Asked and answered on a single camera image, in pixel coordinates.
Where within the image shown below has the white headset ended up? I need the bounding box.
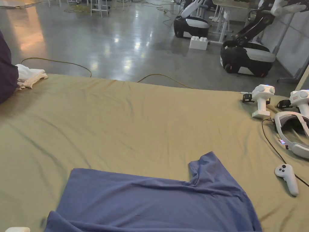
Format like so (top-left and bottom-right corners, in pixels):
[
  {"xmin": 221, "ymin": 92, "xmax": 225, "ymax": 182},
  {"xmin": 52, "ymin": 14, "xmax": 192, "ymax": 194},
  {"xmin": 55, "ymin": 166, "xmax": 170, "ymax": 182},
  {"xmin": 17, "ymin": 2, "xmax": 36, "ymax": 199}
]
[{"xmin": 274, "ymin": 111, "xmax": 309, "ymax": 159}]

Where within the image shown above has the black cable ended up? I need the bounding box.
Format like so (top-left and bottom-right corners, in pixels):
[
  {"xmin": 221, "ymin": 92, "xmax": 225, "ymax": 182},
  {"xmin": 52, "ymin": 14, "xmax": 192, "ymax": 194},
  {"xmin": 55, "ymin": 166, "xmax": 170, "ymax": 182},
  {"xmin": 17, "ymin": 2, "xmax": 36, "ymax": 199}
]
[{"xmin": 262, "ymin": 118, "xmax": 309, "ymax": 187}]

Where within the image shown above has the white hand controller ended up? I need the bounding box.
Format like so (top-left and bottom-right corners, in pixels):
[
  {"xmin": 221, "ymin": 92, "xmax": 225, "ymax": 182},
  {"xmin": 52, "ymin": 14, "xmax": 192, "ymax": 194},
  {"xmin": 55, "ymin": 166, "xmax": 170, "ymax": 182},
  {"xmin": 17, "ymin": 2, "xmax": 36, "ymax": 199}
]
[{"xmin": 274, "ymin": 163, "xmax": 300, "ymax": 196}]

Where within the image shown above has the yellow floor cable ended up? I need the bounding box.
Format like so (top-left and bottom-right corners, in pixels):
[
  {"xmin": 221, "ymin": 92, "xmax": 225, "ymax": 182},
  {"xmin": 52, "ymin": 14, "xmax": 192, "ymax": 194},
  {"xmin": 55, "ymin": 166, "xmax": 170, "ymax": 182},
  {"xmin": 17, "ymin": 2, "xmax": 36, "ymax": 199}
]
[
  {"xmin": 137, "ymin": 73, "xmax": 194, "ymax": 90},
  {"xmin": 21, "ymin": 57, "xmax": 92, "ymax": 78}
]

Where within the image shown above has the spare hand-held gripper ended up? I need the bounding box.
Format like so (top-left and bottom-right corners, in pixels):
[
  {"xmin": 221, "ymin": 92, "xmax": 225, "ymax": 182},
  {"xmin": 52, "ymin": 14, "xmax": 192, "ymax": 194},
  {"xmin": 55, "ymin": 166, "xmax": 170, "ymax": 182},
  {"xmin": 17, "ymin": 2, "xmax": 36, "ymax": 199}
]
[
  {"xmin": 276, "ymin": 89, "xmax": 309, "ymax": 114},
  {"xmin": 242, "ymin": 84, "xmax": 276, "ymax": 119}
]

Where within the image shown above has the white toy brick block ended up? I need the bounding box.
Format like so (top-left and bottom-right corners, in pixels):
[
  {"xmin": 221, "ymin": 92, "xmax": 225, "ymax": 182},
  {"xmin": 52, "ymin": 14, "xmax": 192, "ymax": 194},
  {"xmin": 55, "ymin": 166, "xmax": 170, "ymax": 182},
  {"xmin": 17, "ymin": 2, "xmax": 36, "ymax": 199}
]
[{"xmin": 189, "ymin": 36, "xmax": 209, "ymax": 51}]

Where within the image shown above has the blue shirt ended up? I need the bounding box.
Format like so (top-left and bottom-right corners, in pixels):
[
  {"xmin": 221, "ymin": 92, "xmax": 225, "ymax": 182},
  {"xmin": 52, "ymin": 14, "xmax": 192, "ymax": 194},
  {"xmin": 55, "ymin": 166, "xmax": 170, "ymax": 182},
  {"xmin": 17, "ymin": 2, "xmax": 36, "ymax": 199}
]
[{"xmin": 44, "ymin": 151, "xmax": 263, "ymax": 232}]

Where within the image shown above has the white folded cloth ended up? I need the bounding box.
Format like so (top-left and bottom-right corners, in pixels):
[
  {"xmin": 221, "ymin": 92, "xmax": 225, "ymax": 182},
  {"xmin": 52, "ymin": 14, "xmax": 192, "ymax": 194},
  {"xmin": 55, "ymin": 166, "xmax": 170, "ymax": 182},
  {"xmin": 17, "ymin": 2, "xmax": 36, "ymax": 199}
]
[{"xmin": 15, "ymin": 64, "xmax": 48, "ymax": 90}]

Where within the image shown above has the dark purple cloth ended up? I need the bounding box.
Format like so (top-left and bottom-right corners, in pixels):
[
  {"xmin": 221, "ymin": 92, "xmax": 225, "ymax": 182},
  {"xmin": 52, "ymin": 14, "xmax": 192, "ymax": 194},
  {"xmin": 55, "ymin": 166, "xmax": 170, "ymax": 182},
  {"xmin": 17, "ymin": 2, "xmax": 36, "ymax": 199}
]
[{"xmin": 0, "ymin": 29, "xmax": 19, "ymax": 105}]

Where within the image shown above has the black and white robot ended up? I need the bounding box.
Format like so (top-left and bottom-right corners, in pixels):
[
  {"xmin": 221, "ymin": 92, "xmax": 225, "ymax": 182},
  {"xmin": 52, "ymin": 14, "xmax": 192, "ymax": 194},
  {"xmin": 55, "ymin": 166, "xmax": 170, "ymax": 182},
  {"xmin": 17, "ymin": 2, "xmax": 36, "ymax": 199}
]
[
  {"xmin": 173, "ymin": 0, "xmax": 211, "ymax": 39},
  {"xmin": 219, "ymin": 0, "xmax": 309, "ymax": 78}
]

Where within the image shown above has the white-legged table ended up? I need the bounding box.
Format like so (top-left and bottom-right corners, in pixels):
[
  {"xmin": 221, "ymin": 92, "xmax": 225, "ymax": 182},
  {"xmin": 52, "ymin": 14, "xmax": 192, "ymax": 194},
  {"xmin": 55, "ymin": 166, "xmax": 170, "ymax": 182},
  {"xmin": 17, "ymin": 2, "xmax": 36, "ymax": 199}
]
[{"xmin": 208, "ymin": 0, "xmax": 256, "ymax": 46}]

